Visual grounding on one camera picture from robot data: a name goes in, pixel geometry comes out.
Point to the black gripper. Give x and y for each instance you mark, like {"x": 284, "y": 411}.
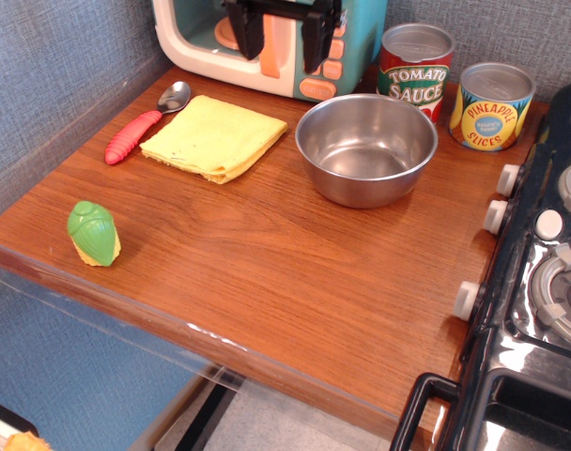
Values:
{"x": 318, "y": 18}

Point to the stainless steel pot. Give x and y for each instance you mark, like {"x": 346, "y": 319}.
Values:
{"x": 365, "y": 151}

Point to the toy microwave teal and white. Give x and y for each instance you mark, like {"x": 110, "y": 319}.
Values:
{"x": 197, "y": 36}

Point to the folded yellow cloth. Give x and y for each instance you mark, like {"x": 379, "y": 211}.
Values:
{"x": 214, "y": 139}

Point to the tomato sauce can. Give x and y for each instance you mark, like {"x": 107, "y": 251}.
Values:
{"x": 414, "y": 65}

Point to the pineapple slices can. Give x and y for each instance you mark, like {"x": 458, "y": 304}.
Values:
{"x": 491, "y": 105}

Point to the white stove knob back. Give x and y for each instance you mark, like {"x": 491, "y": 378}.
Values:
{"x": 507, "y": 179}

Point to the white stove knob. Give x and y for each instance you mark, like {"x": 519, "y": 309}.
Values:
{"x": 494, "y": 216}
{"x": 465, "y": 300}
{"x": 507, "y": 179}

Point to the toy corn green husk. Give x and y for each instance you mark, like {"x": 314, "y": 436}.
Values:
{"x": 92, "y": 230}

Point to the white stove knob middle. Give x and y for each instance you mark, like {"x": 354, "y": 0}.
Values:
{"x": 494, "y": 216}

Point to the white stove knob front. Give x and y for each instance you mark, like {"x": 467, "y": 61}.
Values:
{"x": 465, "y": 300}

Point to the black toy stove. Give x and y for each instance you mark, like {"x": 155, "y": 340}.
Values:
{"x": 516, "y": 360}

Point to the orange fuzzy object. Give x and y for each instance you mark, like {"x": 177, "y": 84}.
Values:
{"x": 26, "y": 441}

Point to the spoon with red handle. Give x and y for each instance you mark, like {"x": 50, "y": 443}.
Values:
{"x": 172, "y": 100}

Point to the black oven door handle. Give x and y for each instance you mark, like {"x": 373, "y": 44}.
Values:
{"x": 427, "y": 386}

